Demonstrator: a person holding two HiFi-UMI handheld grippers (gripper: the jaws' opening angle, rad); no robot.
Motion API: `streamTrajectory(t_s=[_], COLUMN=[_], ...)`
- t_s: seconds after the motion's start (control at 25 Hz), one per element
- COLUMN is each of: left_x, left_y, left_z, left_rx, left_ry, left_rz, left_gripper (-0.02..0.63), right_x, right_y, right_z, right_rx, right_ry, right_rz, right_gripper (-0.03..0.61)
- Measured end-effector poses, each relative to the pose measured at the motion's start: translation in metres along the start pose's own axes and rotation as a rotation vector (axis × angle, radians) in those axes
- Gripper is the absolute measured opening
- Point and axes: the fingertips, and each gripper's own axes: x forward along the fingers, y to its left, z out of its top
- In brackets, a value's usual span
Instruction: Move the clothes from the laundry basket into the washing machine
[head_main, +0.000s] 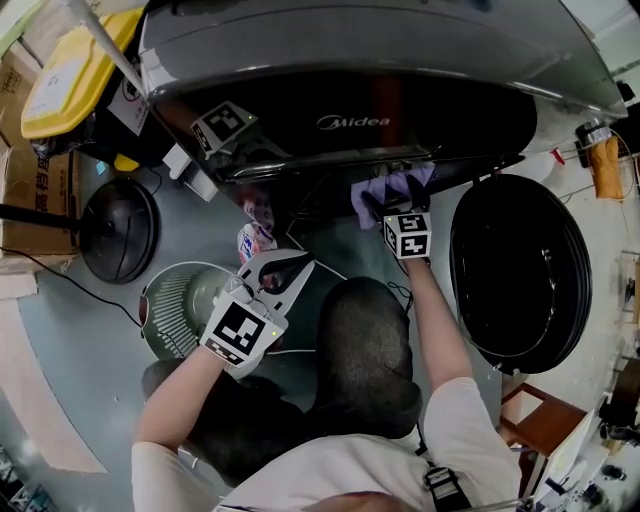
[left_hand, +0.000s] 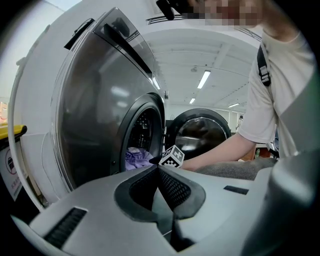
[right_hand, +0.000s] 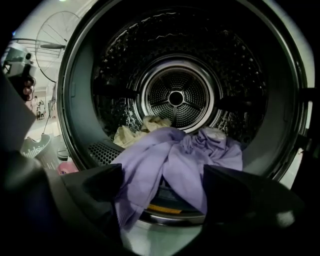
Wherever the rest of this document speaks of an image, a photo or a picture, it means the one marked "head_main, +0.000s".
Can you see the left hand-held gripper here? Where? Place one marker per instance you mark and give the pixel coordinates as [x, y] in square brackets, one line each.
[240, 330]

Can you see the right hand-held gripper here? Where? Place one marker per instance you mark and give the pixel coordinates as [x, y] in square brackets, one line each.
[407, 235]

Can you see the purple clothes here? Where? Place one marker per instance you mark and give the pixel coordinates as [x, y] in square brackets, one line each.
[390, 187]

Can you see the pale grey slotted laundry basket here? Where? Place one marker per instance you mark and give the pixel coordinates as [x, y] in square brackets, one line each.
[210, 290]

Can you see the dark grey washing machine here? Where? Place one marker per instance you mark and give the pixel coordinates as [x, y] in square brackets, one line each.
[350, 50]

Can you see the person's right forearm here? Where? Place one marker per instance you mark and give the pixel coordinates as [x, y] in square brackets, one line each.
[440, 330]

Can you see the person's left forearm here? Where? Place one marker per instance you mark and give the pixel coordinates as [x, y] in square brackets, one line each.
[175, 395]

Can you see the white red detergent pouch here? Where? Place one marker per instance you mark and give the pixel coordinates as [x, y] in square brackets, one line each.
[255, 245]

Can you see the white dustpan broom set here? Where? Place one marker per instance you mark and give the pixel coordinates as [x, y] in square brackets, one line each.
[200, 187]

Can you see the white jug red cap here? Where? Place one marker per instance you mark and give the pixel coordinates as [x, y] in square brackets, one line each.
[537, 165]

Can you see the black standing fan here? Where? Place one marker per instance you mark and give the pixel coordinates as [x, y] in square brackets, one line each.
[120, 235]

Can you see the person's white shirt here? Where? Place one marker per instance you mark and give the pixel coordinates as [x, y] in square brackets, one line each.
[350, 465]

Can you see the brown floor mat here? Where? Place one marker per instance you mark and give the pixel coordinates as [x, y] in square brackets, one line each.
[17, 280]
[40, 400]

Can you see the large printed cardboard box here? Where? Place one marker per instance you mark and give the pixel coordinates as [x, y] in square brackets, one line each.
[30, 200]

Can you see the brown wooden stool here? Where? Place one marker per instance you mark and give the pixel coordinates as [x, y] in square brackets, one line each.
[550, 425]

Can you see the yellow lid trash bin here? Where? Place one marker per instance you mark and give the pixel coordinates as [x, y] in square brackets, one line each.
[100, 60]

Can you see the white board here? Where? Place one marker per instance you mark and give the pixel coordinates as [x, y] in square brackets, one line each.
[570, 450]

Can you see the small plain cardboard box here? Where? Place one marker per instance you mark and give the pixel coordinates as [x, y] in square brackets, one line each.
[15, 90]

